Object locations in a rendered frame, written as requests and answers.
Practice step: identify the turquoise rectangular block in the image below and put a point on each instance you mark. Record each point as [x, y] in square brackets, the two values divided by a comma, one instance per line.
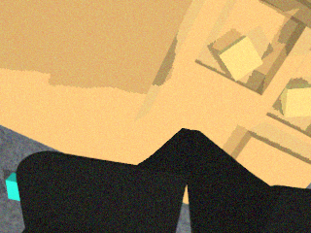
[12, 187]

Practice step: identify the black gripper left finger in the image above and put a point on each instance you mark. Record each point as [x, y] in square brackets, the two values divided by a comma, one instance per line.
[107, 195]

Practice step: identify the tan square board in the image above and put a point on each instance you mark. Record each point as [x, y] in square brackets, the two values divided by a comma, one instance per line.
[116, 79]

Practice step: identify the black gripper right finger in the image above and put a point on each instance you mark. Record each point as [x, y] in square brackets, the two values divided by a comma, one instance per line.
[225, 197]

